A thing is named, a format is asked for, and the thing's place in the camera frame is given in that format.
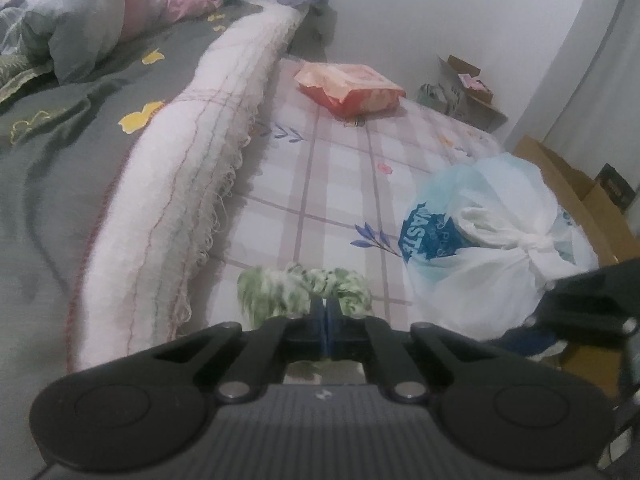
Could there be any green white patterned cloth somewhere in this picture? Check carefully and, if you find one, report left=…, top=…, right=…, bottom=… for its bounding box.
left=236, top=262, right=372, bottom=328

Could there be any large cardboard box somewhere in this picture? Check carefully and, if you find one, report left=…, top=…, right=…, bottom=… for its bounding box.
left=512, top=136, right=639, bottom=399

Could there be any checkered floral mat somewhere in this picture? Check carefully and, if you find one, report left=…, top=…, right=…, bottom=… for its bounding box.
left=186, top=58, right=501, bottom=332

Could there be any white blue plastic bag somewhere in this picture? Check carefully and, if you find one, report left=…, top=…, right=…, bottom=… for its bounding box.
left=398, top=153, right=599, bottom=340

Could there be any white fringed blanket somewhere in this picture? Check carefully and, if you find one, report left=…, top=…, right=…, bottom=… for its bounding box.
left=66, top=0, right=305, bottom=372

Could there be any red pink tissue pack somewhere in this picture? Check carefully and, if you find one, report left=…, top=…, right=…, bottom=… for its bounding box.
left=294, top=62, right=406, bottom=118

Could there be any small cardboard box of clutter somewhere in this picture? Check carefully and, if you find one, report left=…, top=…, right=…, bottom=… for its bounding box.
left=416, top=55, right=508, bottom=133

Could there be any grey bed sheet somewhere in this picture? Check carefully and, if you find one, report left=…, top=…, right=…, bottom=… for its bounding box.
left=1, top=0, right=256, bottom=479

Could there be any pink grey floral quilt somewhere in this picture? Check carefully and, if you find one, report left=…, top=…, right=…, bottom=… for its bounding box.
left=1, top=0, right=224, bottom=101

